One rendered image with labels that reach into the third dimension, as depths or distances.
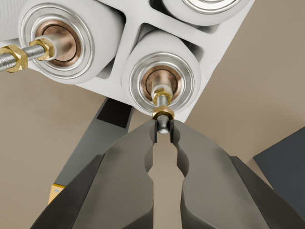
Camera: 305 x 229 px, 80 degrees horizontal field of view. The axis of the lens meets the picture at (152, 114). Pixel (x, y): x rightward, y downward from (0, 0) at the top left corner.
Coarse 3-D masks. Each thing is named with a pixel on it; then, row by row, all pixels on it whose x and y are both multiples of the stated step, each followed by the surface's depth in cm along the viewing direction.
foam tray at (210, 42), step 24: (120, 0) 24; (144, 0) 23; (144, 24) 34; (168, 24) 25; (192, 24) 34; (216, 24) 26; (240, 24) 24; (120, 48) 26; (192, 48) 34; (216, 48) 26; (120, 72) 28; (120, 96) 30
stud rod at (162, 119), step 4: (160, 96) 17; (164, 96) 17; (160, 100) 17; (164, 100) 17; (160, 104) 16; (164, 104) 16; (160, 116) 14; (164, 116) 14; (160, 120) 14; (164, 120) 14; (168, 120) 14; (160, 124) 13; (164, 124) 13; (168, 124) 13; (160, 128) 13; (164, 128) 13; (168, 128) 13; (160, 132) 13; (164, 132) 13
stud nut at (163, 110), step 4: (156, 108) 15; (160, 108) 14; (164, 108) 14; (168, 108) 15; (156, 112) 14; (160, 112) 14; (164, 112) 14; (168, 112) 14; (172, 112) 15; (152, 116) 14; (156, 116) 14; (168, 116) 14; (172, 116) 14
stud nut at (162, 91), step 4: (164, 88) 18; (156, 92) 18; (160, 92) 17; (164, 92) 17; (168, 92) 18; (156, 96) 18; (168, 96) 18; (156, 100) 18; (168, 100) 18; (156, 104) 18; (168, 104) 18
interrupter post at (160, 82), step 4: (160, 76) 21; (164, 76) 21; (156, 80) 20; (160, 80) 19; (164, 80) 20; (168, 80) 20; (152, 84) 20; (156, 84) 19; (160, 84) 18; (164, 84) 18; (168, 84) 19; (152, 88) 19; (156, 88) 18; (160, 88) 18; (168, 88) 18; (152, 92) 19; (152, 96) 19
